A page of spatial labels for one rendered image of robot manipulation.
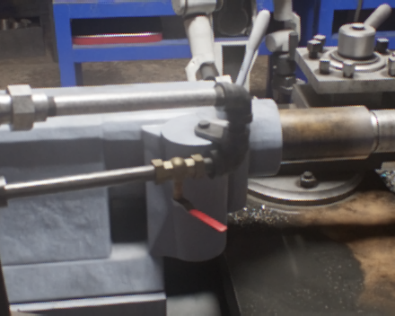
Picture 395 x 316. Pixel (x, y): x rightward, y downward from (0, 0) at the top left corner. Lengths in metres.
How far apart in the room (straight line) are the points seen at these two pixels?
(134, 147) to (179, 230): 0.12
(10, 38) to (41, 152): 3.87
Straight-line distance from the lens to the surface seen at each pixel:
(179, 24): 2.96
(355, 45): 1.09
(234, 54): 2.17
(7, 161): 0.85
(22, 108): 0.63
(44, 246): 0.87
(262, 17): 0.85
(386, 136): 0.96
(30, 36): 4.69
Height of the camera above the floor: 1.50
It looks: 28 degrees down
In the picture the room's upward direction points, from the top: straight up
